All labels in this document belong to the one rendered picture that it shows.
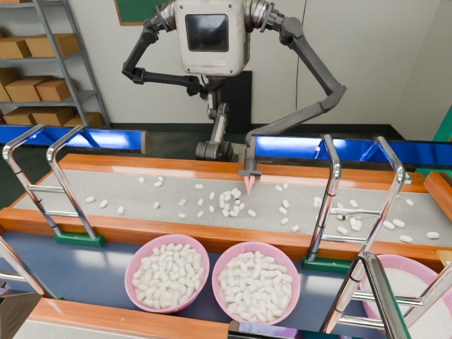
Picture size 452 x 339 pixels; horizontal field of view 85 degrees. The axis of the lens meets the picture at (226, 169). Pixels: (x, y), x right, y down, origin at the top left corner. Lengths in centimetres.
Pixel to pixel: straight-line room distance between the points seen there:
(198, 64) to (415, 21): 233
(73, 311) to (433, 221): 127
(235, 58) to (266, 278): 96
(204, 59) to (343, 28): 187
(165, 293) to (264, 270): 32
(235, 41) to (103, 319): 116
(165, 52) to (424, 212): 258
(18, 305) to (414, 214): 123
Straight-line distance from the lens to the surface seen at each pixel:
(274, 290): 85
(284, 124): 114
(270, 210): 105
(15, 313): 58
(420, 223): 121
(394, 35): 314
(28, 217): 129
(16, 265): 88
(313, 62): 128
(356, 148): 83
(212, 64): 132
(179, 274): 88
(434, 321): 98
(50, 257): 121
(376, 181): 130
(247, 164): 108
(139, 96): 322
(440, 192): 124
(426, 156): 91
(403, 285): 100
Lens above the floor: 149
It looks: 37 degrees down
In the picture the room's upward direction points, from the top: 2 degrees counter-clockwise
